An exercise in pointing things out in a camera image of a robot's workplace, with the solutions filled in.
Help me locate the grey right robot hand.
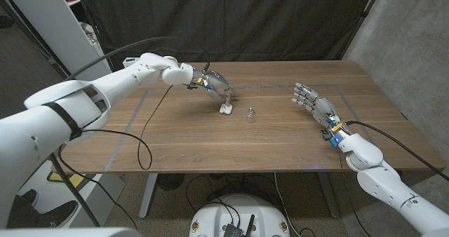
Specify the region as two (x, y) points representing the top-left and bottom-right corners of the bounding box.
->
(291, 82), (348, 147)

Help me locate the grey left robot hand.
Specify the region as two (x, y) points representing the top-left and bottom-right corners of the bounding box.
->
(191, 67), (236, 108)

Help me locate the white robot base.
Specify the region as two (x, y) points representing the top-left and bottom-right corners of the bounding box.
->
(188, 194), (291, 237)

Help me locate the grey tape outline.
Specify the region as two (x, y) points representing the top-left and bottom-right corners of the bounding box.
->
(103, 83), (392, 173)

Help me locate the black curtain backdrop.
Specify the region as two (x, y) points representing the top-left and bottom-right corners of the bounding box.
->
(75, 0), (385, 79)

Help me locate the white table leg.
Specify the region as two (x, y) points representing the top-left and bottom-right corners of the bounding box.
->
(317, 172), (340, 219)
(138, 173), (159, 219)

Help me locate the black round floor fan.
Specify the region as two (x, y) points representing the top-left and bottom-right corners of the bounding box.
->
(156, 173), (186, 191)

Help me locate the black antenna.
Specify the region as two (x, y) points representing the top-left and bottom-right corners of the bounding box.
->
(245, 214), (256, 237)

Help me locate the black electronics module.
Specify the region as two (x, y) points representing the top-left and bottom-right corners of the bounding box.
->
(222, 222), (245, 237)

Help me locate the yellow and black floor item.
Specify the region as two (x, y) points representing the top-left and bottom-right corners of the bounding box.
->
(47, 172), (87, 189)

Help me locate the white shelf cabinet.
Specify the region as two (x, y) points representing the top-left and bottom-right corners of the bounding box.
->
(1, 0), (115, 80)

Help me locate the black sneaker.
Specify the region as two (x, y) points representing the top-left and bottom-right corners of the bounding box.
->
(36, 201), (79, 228)

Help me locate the white robot torso edge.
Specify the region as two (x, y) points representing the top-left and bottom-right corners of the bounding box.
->
(0, 227), (143, 237)

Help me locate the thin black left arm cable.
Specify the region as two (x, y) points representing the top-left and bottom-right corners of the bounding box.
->
(55, 85), (175, 230)

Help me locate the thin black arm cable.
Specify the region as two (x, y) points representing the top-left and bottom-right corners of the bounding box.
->
(55, 85), (175, 230)
(337, 148), (375, 237)

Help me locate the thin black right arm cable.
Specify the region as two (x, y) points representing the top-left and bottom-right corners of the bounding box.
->
(337, 148), (375, 237)

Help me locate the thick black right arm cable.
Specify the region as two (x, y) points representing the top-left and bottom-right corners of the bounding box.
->
(344, 119), (449, 182)

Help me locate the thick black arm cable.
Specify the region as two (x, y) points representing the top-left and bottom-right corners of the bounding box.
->
(344, 119), (449, 182)
(48, 36), (211, 228)

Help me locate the grey floor cable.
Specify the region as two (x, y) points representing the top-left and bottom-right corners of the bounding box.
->
(272, 172), (299, 237)

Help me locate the black floor cable tangle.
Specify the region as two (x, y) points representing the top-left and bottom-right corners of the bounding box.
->
(185, 173), (278, 213)

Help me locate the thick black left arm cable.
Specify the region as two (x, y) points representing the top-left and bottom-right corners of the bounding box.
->
(48, 36), (211, 228)

